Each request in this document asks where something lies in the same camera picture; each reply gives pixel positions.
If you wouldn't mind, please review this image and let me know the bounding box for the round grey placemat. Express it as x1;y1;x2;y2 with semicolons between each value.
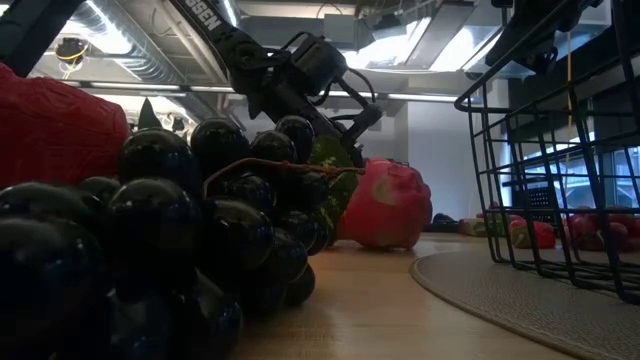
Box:
409;247;640;360

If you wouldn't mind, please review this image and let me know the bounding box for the black grape bunch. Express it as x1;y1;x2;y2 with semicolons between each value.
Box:
0;115;369;360

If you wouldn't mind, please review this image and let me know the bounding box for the round ceiling device yellow cable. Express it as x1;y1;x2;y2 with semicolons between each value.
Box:
53;37;91;66

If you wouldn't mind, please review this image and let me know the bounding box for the small dark rounded object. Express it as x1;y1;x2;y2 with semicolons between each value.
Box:
432;213;461;234

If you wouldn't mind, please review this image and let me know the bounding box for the black wire basket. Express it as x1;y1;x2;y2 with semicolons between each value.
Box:
453;0;640;306

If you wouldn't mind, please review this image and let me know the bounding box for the grey ceiling ventilation box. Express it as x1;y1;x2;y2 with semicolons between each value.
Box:
324;13;362;50

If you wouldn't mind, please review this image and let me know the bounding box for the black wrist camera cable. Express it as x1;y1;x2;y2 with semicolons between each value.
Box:
319;67;379;124

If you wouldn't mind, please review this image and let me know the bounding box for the snake plant in white pot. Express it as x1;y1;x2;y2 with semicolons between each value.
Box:
137;97;164;132

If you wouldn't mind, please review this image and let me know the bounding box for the red grape bunch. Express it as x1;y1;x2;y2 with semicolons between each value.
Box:
564;205;640;252

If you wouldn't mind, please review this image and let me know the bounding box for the pink dragon fruit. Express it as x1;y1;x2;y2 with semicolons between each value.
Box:
335;157;434;251

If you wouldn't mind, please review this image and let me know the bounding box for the silver ventilation duct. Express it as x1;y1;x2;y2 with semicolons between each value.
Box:
84;0;226;86

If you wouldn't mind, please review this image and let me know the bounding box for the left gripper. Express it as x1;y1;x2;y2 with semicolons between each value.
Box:
248;74;385;169

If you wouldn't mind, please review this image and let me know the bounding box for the long ceiling light bar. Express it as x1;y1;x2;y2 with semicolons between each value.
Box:
29;79;481;104

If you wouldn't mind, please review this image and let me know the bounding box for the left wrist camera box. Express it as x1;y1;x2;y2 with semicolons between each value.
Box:
287;32;350;99

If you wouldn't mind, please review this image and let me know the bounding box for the red bell pepper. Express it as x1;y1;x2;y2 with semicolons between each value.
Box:
0;62;130;190

